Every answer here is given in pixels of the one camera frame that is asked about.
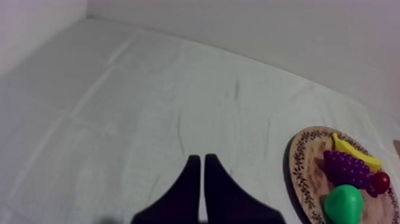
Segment small red fruit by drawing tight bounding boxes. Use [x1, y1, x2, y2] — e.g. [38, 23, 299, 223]
[371, 170, 391, 195]

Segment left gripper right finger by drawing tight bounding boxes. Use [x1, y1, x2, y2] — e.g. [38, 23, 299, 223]
[204, 153, 287, 224]

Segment round wooden board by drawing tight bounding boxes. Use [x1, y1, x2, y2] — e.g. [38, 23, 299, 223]
[287, 126, 400, 224]

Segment purple toy grapes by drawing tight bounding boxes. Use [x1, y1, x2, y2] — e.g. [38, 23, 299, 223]
[323, 150, 380, 198]

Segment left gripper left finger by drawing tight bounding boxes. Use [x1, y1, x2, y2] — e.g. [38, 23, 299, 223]
[130, 154, 201, 224]

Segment yellow toy banana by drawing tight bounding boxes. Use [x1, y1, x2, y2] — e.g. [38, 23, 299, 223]
[332, 132, 383, 173]

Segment green toy pear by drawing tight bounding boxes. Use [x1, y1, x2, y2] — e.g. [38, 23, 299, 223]
[323, 184, 365, 224]

